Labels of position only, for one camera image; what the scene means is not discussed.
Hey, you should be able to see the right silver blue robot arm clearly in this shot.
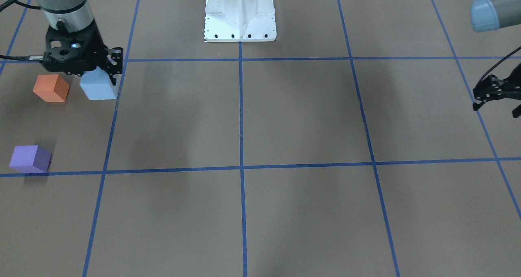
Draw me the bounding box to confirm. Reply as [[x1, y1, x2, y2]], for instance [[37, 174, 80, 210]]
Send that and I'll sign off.
[[37, 0, 123, 85]]

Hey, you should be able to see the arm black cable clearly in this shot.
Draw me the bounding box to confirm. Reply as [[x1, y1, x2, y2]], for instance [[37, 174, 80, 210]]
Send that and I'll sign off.
[[480, 45, 521, 82], [0, 0, 45, 62]]

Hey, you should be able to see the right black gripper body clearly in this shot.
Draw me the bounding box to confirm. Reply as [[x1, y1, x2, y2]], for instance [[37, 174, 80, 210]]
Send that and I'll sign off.
[[69, 21, 108, 72]]

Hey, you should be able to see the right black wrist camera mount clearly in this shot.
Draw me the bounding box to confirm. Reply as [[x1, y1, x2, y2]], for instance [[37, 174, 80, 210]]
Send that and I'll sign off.
[[40, 27, 83, 75]]

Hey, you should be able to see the light blue foam block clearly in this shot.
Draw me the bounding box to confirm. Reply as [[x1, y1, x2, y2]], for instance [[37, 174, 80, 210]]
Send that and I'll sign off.
[[79, 67, 118, 100]]

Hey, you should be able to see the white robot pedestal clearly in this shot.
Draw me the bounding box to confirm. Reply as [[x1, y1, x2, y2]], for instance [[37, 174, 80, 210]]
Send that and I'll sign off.
[[204, 0, 277, 42]]

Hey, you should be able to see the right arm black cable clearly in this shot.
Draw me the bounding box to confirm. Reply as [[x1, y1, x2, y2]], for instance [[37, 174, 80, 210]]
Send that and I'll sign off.
[[0, 0, 45, 62]]

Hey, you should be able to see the purple foam block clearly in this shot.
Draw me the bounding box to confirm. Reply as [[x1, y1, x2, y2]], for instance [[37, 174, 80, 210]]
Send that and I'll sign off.
[[9, 145, 52, 174]]

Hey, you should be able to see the orange foam block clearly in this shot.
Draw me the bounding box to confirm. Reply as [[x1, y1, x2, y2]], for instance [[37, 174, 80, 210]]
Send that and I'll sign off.
[[33, 74, 70, 103]]

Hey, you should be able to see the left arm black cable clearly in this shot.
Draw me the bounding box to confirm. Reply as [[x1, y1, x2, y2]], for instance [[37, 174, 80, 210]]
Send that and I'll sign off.
[[480, 45, 521, 82]]

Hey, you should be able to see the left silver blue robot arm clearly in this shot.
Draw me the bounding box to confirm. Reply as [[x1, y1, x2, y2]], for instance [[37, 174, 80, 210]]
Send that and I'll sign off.
[[470, 0, 521, 33]]

